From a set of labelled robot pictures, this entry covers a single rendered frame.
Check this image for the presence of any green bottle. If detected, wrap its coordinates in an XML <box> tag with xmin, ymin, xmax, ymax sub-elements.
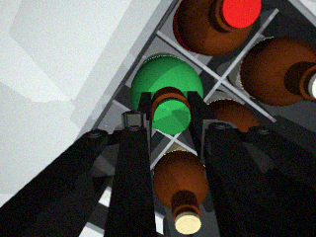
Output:
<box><xmin>130</xmin><ymin>53</ymin><xmax>203</xmax><ymax>135</ymax></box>

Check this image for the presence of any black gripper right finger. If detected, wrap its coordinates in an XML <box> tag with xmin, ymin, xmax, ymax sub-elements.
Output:
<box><xmin>187</xmin><ymin>91</ymin><xmax>316</xmax><ymax>237</ymax></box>

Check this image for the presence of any brown glass bottle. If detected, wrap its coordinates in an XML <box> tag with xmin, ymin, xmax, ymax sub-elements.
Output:
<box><xmin>226</xmin><ymin>37</ymin><xmax>316</xmax><ymax>107</ymax></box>
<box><xmin>173</xmin><ymin>0</ymin><xmax>261</xmax><ymax>56</ymax></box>
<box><xmin>153</xmin><ymin>141</ymin><xmax>209</xmax><ymax>234</ymax></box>
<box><xmin>205</xmin><ymin>89</ymin><xmax>260</xmax><ymax>132</ymax></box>

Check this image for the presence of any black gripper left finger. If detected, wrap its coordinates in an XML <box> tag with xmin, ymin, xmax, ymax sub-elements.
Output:
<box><xmin>0</xmin><ymin>92</ymin><xmax>158</xmax><ymax>237</ymax></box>

